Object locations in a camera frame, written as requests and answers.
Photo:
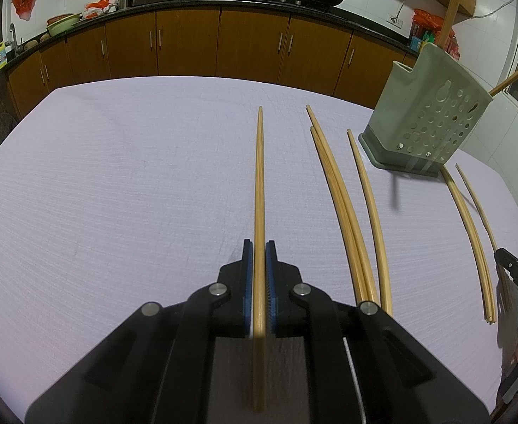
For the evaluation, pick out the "brown plastic basin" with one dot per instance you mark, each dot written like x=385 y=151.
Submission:
x=58 y=18

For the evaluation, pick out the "group of condiment bottles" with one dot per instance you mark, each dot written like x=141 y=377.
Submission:
x=422 y=42

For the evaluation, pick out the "red and white plastic bag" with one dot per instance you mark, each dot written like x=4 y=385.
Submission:
x=100 y=8

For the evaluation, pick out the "brown lower kitchen cabinets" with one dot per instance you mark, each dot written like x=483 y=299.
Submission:
x=250 y=44

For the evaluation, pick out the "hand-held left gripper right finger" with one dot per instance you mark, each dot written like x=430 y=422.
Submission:
x=271 y=282

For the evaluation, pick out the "red bag over condiments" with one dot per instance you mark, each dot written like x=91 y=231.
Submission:
x=431 y=20

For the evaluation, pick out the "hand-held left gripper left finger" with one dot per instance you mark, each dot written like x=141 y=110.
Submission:
x=246 y=282

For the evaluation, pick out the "black kitchen countertop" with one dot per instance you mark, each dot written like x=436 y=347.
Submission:
x=197 y=2

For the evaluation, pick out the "black gas stove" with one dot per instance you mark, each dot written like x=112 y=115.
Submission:
x=296 y=1

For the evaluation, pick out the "pale green utensil holder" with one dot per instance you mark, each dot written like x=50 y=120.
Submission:
x=417 y=97

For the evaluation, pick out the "green plastic basin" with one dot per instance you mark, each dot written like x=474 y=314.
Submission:
x=62 y=26

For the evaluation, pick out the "white wall outlet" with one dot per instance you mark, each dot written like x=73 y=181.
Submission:
x=395 y=20

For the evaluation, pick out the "metal faucet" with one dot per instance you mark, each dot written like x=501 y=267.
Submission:
x=15 y=37

